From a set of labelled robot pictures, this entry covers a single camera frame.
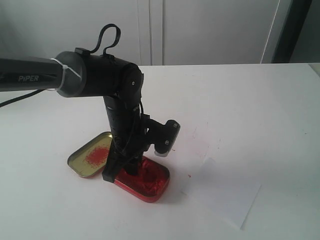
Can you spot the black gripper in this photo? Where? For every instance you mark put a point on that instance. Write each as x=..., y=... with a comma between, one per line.
x=125, y=121

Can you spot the red ink tin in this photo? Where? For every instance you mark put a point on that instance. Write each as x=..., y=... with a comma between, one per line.
x=149, y=184

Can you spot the white paper sheet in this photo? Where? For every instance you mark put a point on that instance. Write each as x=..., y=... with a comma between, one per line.
x=228, y=194

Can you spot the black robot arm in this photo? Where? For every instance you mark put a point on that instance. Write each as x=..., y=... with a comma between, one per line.
x=77, y=74

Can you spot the gold tin lid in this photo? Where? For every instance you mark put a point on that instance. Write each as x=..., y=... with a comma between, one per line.
x=91, y=158

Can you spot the white cabinet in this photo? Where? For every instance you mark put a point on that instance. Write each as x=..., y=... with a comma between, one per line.
x=153, y=32

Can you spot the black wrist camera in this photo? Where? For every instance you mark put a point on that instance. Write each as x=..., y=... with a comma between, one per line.
x=162, y=136

